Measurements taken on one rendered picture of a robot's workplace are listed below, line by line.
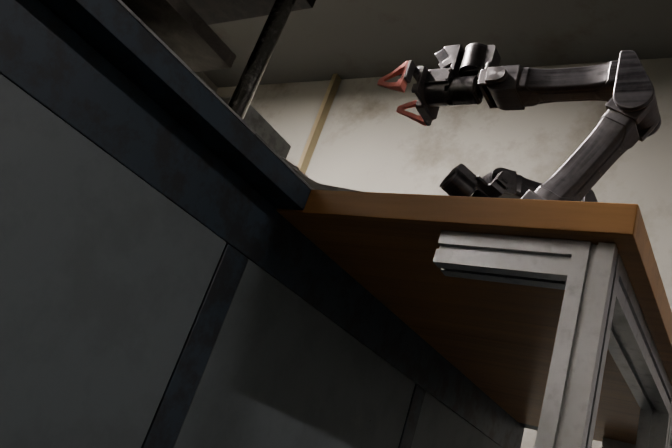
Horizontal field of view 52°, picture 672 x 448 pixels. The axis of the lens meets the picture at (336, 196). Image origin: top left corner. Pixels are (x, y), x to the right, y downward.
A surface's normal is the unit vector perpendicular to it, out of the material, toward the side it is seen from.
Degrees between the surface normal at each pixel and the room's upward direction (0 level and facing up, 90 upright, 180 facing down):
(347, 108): 90
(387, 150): 90
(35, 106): 90
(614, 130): 103
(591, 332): 90
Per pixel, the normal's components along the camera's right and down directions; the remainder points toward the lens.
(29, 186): 0.82, 0.03
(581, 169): -0.44, -0.47
